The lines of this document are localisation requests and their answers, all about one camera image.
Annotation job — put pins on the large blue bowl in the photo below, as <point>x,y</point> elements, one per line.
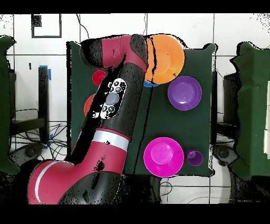
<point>149,85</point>

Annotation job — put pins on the red-orange bowl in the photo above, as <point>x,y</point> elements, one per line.
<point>88,105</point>

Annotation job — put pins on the black wheeled base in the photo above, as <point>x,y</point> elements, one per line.
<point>30,152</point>
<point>223,153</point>

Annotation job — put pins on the black square floor frame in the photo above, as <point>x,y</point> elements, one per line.
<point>36,20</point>

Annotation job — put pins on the pink bowl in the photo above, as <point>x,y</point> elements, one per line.
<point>163,157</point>

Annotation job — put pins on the purple cup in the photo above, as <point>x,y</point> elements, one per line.
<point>195,158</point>

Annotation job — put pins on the white box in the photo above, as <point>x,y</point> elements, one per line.
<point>267,143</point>

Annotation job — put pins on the black stand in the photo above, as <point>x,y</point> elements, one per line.
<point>43,95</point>
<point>231,95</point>

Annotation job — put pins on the purple bowl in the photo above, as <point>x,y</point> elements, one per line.
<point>184,93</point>

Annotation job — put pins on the green cloth side table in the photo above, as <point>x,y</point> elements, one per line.
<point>4,105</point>
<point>253,105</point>

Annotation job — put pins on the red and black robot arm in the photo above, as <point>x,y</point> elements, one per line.
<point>105,156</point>

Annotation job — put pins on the red cup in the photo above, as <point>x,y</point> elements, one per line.
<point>98,77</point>

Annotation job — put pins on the dark green tablecloth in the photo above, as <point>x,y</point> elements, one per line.
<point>179,126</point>

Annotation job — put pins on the blue tape strip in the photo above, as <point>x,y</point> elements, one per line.
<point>49,75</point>

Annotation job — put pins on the orange bowl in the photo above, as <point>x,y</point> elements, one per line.
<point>166,59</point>

